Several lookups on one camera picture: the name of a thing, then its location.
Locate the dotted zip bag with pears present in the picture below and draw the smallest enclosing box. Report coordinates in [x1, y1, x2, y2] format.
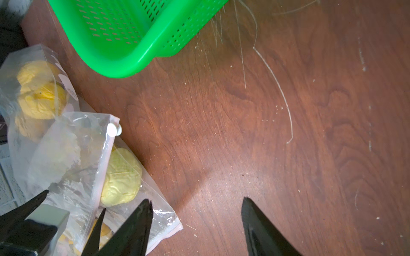
[24, 112, 120, 251]

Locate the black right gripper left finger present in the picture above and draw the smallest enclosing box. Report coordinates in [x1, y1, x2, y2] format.
[94, 199, 153, 256]

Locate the clear zip bag with pears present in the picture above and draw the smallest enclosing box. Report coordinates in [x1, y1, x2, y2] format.
[1, 44, 79, 199]

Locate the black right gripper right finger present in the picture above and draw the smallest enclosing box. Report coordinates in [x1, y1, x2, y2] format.
[241, 197, 301, 256]

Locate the green plastic basket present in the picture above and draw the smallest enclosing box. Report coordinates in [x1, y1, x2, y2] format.
[50, 0, 225, 79]

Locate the clear zip bag bottom layer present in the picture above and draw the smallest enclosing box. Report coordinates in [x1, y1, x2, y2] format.
[98, 137, 183, 255]

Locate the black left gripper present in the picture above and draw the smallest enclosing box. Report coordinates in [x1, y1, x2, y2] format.
[1, 189, 106, 256]

